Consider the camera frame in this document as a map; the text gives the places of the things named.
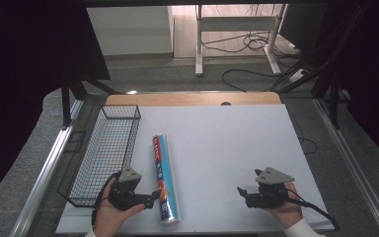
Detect white board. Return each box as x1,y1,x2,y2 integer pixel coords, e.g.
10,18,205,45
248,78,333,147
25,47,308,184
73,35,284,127
55,104,336,235

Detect person's right hand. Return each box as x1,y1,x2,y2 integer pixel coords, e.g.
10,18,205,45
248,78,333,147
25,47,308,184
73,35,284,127
262,182,304,229

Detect metal rail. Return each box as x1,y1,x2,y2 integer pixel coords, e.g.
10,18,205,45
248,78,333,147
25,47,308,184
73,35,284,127
313,98,379,237
9,98,84,237

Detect white desk frame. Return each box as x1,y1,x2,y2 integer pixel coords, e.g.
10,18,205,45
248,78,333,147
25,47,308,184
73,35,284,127
194,3,289,78

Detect black wire basket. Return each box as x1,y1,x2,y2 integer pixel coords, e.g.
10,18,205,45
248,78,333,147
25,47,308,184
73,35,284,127
57,104,142,208

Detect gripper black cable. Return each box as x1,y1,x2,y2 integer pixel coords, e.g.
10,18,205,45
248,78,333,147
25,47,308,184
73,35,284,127
286,189,341,232
91,171,122,227

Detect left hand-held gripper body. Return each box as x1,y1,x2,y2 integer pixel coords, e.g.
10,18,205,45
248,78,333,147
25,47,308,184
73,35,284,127
108,166,155,211

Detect white power strip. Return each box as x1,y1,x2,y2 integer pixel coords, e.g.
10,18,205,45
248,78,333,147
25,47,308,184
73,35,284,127
288,68,308,84

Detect blue and red wrap roll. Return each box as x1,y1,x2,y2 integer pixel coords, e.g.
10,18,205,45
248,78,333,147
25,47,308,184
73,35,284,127
152,133,183,226

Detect white cabinet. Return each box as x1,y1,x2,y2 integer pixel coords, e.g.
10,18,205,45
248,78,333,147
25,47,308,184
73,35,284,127
86,6,175,56

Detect dark curtain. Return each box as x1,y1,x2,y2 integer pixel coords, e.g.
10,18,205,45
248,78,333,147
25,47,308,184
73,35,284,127
0,0,112,212
277,0,379,163

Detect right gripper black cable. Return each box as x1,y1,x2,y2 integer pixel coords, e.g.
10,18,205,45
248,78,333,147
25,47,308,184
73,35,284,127
286,189,341,232

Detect person's left hand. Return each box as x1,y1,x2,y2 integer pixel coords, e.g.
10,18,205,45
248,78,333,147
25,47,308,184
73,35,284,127
93,179,146,237

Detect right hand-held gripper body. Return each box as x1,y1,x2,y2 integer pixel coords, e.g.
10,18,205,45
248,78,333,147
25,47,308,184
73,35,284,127
244,166,296,209

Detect long black floor cable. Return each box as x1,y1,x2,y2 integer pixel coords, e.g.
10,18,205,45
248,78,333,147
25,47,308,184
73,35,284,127
221,67,285,93

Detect tangled black floor cables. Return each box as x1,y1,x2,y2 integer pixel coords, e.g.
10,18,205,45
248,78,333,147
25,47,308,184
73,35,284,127
200,31,302,58

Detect thin black cable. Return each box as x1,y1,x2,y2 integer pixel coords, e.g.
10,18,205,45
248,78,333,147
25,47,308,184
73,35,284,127
287,110,319,155

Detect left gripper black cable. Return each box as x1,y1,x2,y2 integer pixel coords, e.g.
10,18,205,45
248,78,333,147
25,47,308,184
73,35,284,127
91,171,122,227

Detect black metal stand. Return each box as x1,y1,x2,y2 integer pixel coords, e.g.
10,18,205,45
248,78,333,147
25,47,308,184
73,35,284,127
310,70,343,130
59,69,126,128

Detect wooden table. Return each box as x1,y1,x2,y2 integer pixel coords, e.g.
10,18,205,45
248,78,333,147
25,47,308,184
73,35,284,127
105,91,282,108

